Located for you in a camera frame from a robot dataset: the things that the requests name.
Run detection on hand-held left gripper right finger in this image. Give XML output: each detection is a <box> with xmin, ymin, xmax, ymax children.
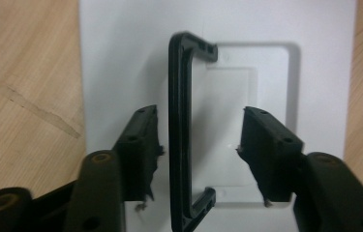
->
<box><xmin>236</xmin><ymin>105</ymin><xmax>305</xmax><ymax>207</ymax></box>

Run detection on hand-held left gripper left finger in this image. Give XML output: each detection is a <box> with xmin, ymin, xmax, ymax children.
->
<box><xmin>113</xmin><ymin>104</ymin><xmax>166</xmax><ymax>203</ymax></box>

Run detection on black plastic rectangular frame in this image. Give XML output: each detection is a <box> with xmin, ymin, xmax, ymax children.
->
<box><xmin>167</xmin><ymin>31</ymin><xmax>219</xmax><ymax>232</ymax></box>

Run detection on white recessed tray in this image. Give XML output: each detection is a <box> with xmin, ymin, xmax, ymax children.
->
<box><xmin>78</xmin><ymin>0</ymin><xmax>358</xmax><ymax>232</ymax></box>

